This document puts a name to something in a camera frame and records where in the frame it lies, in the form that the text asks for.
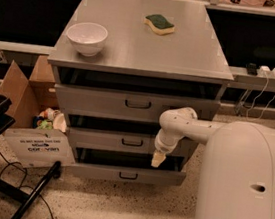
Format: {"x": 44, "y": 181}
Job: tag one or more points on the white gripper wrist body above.
{"x": 163, "y": 147}

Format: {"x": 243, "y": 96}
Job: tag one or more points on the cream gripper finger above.
{"x": 157, "y": 158}

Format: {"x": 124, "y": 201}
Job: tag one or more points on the grey drawer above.
{"x": 135, "y": 175}
{"x": 120, "y": 104}
{"x": 111, "y": 141}

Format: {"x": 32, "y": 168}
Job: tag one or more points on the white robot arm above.
{"x": 237, "y": 177}

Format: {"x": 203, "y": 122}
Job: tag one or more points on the grey bottom drawer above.
{"x": 135, "y": 175}

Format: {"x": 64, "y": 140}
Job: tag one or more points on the grey top drawer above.
{"x": 120, "y": 104}

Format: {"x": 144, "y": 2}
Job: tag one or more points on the grey drawer cabinet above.
{"x": 186, "y": 63}

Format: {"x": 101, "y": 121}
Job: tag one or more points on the open cardboard box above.
{"x": 29, "y": 96}

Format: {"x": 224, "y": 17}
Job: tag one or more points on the black adapter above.
{"x": 251, "y": 69}

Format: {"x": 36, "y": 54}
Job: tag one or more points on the green yellow sponge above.
{"x": 159, "y": 24}

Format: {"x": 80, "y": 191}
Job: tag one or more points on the colourful items in box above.
{"x": 50, "y": 119}

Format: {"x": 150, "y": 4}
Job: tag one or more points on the white bowl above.
{"x": 87, "y": 38}

